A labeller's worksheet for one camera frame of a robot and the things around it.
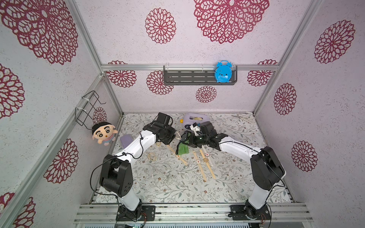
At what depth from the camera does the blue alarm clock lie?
89 cm

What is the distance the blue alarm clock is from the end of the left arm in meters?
0.44

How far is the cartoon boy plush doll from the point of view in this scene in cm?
83

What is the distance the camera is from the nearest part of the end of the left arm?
624 mm
